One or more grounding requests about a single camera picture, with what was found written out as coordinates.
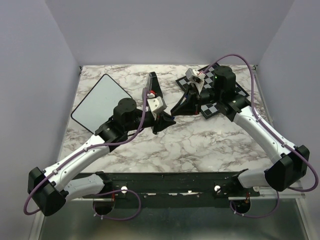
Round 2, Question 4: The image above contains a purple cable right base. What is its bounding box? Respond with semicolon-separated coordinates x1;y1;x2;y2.
229;191;280;218

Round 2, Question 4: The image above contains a black grey chessboard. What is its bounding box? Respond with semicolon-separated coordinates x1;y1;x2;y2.
175;63;249;119

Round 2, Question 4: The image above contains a whiteboard with black frame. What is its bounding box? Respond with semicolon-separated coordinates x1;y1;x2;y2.
71;74;131;133

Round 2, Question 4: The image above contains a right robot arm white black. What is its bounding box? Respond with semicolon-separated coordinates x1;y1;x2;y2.
171;65;310;196

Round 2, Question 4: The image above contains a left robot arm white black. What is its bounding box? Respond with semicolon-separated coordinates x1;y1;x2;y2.
23;96;176;216

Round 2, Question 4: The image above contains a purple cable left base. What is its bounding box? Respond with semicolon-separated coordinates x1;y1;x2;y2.
93;187;144;221

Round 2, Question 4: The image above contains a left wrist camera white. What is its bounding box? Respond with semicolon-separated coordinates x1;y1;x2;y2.
147;91;167;120

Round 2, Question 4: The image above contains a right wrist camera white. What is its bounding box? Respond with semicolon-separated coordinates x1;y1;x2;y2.
185;68;206;94

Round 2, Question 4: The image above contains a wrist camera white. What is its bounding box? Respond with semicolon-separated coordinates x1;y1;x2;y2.
147;91;167;120
185;68;206;94

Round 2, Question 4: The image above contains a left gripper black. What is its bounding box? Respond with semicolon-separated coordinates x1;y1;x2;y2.
124;110;177;135

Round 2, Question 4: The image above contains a purple cable base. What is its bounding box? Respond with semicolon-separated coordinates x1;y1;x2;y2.
229;191;280;218
93;187;144;221

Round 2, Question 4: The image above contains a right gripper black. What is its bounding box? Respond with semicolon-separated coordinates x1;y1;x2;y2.
170;83;223;116

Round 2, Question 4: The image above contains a black metronome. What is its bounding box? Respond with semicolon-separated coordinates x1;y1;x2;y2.
142;71;163;99

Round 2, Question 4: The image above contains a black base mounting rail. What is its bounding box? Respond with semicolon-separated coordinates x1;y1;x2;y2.
97;171;260;209

